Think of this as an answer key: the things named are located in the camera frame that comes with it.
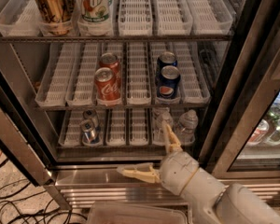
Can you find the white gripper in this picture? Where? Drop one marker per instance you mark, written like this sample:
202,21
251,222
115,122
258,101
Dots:
177,171

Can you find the clear water bottle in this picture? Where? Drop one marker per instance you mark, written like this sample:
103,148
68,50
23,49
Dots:
159,110
158,130
186,126

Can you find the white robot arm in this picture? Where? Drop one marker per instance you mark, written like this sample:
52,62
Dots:
210,200

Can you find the bottom shelf tray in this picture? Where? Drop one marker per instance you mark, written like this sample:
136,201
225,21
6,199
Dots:
138,127

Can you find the shelf tray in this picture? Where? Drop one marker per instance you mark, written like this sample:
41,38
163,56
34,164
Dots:
138,127
138,83
135,17

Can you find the middle shelf tray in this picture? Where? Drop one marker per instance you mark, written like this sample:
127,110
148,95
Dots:
138,83

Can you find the stainless steel fridge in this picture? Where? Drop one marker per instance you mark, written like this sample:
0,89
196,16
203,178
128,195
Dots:
228,56

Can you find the green bottle behind glass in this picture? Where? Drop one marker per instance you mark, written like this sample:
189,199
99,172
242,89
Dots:
273,118

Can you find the top shelf tray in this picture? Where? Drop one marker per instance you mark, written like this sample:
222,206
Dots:
135,17

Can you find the front silver blue can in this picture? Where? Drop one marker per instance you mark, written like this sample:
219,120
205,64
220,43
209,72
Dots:
89,132

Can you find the silver blue can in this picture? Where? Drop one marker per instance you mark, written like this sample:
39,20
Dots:
91,115
89,132

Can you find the front blue pepsi can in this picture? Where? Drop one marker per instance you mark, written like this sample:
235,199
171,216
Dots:
168,84

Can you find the blue pepsi can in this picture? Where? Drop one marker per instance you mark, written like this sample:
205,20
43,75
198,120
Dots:
165,58
168,84

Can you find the left clear plastic bin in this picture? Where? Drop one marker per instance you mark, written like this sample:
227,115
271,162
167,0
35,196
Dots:
122,213

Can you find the rear silver blue can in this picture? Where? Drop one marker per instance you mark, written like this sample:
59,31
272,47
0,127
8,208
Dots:
91,115

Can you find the front red cola can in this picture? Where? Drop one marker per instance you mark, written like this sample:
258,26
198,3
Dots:
106,85

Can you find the red cola can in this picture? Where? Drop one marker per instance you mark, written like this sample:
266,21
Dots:
111,60
106,85

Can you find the rear blue pepsi can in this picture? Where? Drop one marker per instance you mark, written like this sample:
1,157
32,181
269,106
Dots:
165,58

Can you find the red can behind glass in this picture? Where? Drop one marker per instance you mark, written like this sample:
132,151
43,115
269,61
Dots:
259,133

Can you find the rear red cola can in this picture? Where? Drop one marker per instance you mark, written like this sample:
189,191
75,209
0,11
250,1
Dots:
111,60

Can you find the white 7up can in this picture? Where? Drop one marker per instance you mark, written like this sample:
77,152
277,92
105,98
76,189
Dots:
94,11

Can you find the gold tall can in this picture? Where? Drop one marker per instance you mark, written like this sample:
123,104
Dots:
56,13

